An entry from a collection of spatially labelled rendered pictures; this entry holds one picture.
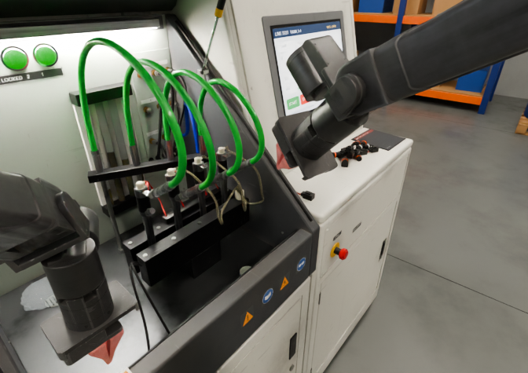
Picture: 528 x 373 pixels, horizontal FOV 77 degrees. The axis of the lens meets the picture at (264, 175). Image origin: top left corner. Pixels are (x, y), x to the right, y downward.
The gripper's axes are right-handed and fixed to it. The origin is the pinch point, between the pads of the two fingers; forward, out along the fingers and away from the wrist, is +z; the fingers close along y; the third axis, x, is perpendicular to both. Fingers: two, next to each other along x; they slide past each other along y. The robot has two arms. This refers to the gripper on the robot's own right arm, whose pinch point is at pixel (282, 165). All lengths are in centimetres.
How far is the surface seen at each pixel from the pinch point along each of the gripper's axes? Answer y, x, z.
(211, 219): 0.6, 3.1, 36.3
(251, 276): -16.3, 3.8, 24.5
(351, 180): -4, -43, 32
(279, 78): 32, -31, 26
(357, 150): 5, -57, 36
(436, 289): -76, -127, 100
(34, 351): -11, 47, 46
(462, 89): 69, -484, 205
